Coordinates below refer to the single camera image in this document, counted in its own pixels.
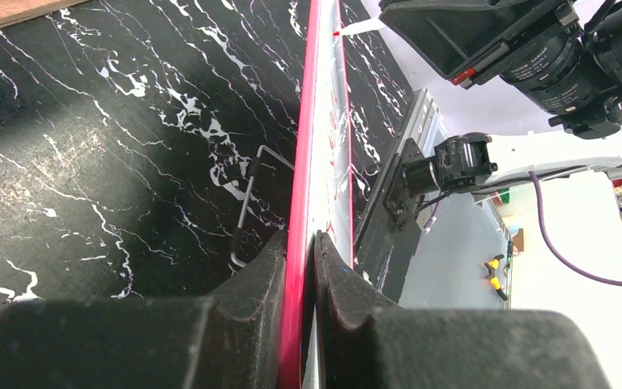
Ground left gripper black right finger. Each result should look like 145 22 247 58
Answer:
313 232 609 388

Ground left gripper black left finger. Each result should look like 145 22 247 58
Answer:
0 231 287 388

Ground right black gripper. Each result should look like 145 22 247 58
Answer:
379 0 622 139

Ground red capped whiteboard marker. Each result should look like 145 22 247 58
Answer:
332 17 386 36

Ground pink framed whiteboard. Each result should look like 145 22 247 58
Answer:
277 1 354 388

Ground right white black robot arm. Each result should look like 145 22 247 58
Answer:
380 1 622 197

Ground brown wooden board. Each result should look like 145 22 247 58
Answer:
0 0 87 28

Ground aluminium frame rail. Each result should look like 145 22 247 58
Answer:
393 88 442 156

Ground grey metal whiteboard stand wire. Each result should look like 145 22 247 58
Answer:
228 144 296 268

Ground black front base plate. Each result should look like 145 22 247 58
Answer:
354 138 438 302

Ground yellow handled pliers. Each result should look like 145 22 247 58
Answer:
484 254 509 301

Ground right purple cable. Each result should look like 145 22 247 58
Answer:
528 170 622 289

